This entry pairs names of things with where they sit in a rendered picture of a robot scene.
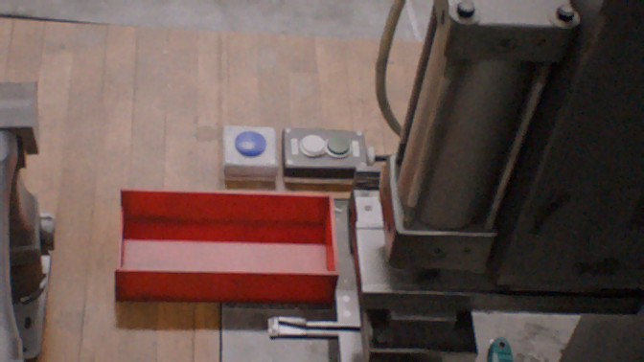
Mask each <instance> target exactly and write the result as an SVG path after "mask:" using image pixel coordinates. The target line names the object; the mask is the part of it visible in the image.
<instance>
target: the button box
mask: <svg viewBox="0 0 644 362"><path fill-rule="evenodd" d="M308 135H317V136H320V137H321V138H322V140H323V141H324V142H325V149H324V151H323V152H322V153H320V154H317V155H312V154H308V153H306V152H305V151H304V150H303V149H302V144H303V139H304V138H305V137H306V136H308ZM333 136H342V137H345V138H346V139H347V141H348V142H349V144H350V150H349V152H348V153H347V154H345V155H341V156H338V155H334V154H331V153H330V152H329V151H328V149H327V144H328V141H329V140H330V138H331V137H333ZM281 142H282V143H281V156H282V176H283V181H284V182H292V183H324V184H353V181H354V177H355V172H356V167H357V166H367V167H373V165H374V162H386V159H387V158H388V157H389V156H390V155H396V153H394V154H390V155H374V150H373V149H372V148H367V149H366V146H365V137H364V131H362V130H343V129H317V128H290V127H285V128H283V130H282V137H281Z"/></svg>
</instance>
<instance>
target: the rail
mask: <svg viewBox="0 0 644 362"><path fill-rule="evenodd" d="M306 328H338V329H340V328H343V329H360V323H350V322H307V324H306Z"/></svg>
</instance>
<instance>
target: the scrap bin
mask: <svg viewBox="0 0 644 362"><path fill-rule="evenodd" d="M120 200H121V208H120V222H119V238H118V253H117V263H116V267H115V268H114V295H115V302H139V303H158V302H192V303H244V304H296V305H333V304H334V298H335V293H336V289H337V285H338V280H339V261H338V250H337V238H336V226H335V214H334V195H333V194H332V193H299V192H237V191H205V190H173V189H140V188H120Z"/></svg>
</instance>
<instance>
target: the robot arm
mask: <svg viewBox="0 0 644 362"><path fill-rule="evenodd" d="M39 152H40V133H39V108H38V94H37V84H36V81H23V85H22V83H21V82H4V81H0V362H35V361H36V360H37V359H38V358H39V354H40V345H41V335H42V326H43V317H44V315H45V308H46V298H47V289H48V281H49V271H50V261H51V253H52V251H54V250H55V244H56V243H55V241H56V236H54V233H55V228H56V223H55V216H54V215H52V214H51V213H49V212H41V211H40V209H39V202H38V194H37V193H31V192H29V191H27V190H26V188H25V187H24V184H23V182H22V178H21V172H20V170H21V169H25V168H26V154H27V155H31V154H39ZM28 322H31V327H30V328H26V326H27V323H28Z"/></svg>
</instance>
